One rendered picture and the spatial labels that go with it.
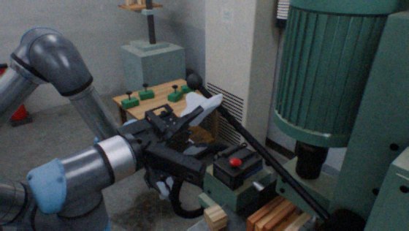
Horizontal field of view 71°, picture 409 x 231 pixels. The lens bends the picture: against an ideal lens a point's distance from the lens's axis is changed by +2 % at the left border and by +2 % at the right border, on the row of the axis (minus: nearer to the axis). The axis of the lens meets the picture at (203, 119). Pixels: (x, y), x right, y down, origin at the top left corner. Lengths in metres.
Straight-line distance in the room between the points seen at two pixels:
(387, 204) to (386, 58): 0.19
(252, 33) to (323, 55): 1.54
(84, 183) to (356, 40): 0.45
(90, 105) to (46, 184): 0.41
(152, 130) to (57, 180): 0.18
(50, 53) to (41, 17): 2.54
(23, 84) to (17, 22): 2.42
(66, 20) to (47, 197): 3.00
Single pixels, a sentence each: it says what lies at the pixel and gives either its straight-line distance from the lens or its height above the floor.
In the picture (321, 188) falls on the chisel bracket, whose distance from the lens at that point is 0.65.
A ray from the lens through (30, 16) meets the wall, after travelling 3.33.
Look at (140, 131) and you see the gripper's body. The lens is 0.55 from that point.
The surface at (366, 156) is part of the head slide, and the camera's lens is 0.51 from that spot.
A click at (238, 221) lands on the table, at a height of 0.90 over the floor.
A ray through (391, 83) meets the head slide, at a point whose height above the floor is 1.34.
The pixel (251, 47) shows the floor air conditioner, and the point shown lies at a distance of 2.02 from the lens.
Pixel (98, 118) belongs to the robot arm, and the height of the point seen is 1.08.
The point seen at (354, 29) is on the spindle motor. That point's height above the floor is 1.39.
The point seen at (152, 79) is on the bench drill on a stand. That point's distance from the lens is 2.77.
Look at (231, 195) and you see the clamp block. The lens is 0.77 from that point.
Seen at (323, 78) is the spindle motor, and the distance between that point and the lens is 0.48.
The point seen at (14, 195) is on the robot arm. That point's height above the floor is 1.14.
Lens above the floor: 1.48
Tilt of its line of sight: 30 degrees down
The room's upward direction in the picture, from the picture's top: straight up
